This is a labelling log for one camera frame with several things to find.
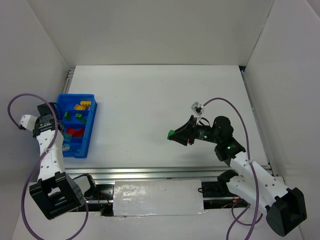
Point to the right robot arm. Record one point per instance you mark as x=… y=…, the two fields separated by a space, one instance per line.
x=283 y=208

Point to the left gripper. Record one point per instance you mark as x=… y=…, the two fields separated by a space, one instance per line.
x=46 y=109

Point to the white taped panel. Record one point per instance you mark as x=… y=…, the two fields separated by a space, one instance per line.
x=157 y=198

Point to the blue compartment bin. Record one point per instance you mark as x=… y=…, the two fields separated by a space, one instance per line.
x=79 y=145

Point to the red square lego brick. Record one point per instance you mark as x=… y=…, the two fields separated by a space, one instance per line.
x=80 y=133

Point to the small teal lego brick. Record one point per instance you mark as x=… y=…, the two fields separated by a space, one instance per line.
x=67 y=137

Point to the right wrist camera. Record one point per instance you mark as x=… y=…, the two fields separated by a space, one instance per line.
x=198 y=109

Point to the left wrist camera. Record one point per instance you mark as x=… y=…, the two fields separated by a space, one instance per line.
x=28 y=121

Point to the yellow studded lego plate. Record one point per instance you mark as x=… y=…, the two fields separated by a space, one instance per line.
x=80 y=108

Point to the aluminium front rail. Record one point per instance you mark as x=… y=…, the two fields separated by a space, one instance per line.
x=167 y=173

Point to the green sloped lego brick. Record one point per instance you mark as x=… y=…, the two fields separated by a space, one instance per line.
x=170 y=133

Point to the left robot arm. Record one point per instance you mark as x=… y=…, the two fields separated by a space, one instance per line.
x=55 y=192

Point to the teal rounded lego brick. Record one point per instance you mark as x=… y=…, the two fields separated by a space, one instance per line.
x=66 y=147

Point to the long yellow lego brick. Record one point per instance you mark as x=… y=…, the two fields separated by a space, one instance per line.
x=85 y=103

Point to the red rounded lego brick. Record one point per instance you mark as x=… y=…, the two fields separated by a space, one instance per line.
x=71 y=131

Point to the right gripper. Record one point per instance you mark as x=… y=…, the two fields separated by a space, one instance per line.
x=191 y=132

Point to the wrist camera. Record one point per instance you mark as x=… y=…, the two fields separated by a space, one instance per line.
x=198 y=109
x=28 y=121

